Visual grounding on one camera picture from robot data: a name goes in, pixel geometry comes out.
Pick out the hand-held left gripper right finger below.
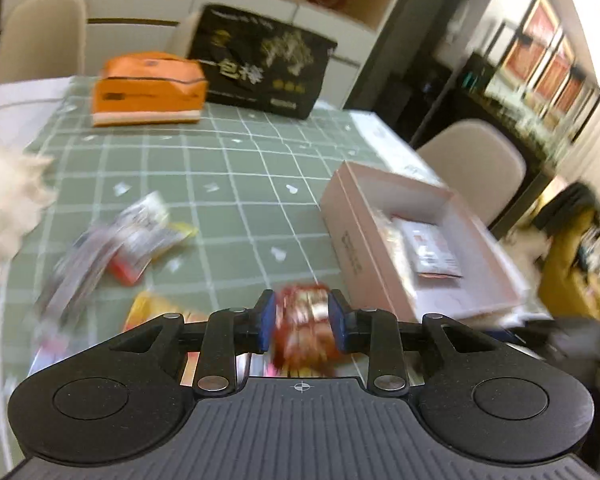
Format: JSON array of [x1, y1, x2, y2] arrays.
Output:
[[329, 288, 486, 396]]

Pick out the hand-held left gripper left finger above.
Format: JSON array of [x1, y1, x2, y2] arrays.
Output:
[[111, 289, 277, 396]]

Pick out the red snack packet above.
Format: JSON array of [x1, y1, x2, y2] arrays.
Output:
[[272, 284, 347, 377]]

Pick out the pink cardboard box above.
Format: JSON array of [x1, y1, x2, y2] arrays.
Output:
[[319, 161, 526, 324]]

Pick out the yellow jacket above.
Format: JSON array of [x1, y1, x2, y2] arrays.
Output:
[[537, 208, 600, 320]]

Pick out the white red flat packet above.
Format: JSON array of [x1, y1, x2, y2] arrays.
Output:
[[396, 216, 464, 281]]

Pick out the green checked tablecloth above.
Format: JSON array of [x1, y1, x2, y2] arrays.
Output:
[[0, 75, 448, 480]]

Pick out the white yellow snack packet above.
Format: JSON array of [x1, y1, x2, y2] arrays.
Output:
[[106, 191, 199, 287]]

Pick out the silver snack packet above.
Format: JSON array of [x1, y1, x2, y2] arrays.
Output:
[[34, 222, 127, 322]]

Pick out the beige chair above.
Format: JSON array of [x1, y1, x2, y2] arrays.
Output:
[[414, 120, 527, 226], [167, 10, 202, 59], [0, 0, 89, 86]]

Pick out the black printed bag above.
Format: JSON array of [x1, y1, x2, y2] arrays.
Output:
[[187, 4, 339, 121]]

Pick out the orange tissue pack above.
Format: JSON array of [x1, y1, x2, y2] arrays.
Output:
[[90, 52, 209, 127]]

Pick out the white fluffy cloth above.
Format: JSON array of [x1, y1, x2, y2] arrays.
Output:
[[0, 122, 57, 341]]

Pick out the white cabinet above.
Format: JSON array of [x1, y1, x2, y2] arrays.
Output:
[[0, 0, 381, 111]]

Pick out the framed red wall pictures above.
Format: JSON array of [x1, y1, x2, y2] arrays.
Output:
[[502, 0, 600, 117]]

